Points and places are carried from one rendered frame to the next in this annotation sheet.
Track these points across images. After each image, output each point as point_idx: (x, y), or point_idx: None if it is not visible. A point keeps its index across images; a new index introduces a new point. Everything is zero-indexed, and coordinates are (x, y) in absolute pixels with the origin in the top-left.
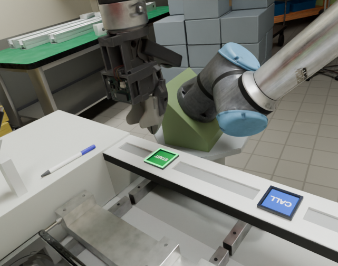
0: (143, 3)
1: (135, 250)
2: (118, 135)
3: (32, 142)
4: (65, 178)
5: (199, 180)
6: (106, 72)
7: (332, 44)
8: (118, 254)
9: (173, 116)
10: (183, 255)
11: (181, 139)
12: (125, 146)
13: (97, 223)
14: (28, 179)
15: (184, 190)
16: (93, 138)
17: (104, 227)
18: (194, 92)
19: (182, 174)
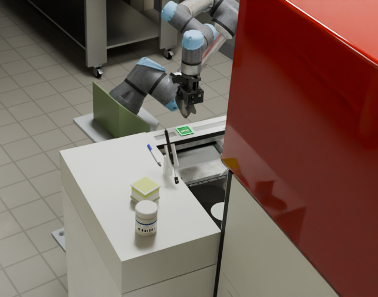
0: None
1: (216, 167)
2: (144, 136)
3: (107, 167)
4: None
5: (210, 128)
6: (191, 93)
7: (215, 52)
8: (213, 171)
9: (128, 117)
10: None
11: (132, 131)
12: (157, 138)
13: (189, 173)
14: (157, 171)
15: (211, 134)
16: (135, 144)
17: (193, 172)
18: (135, 95)
19: (203, 130)
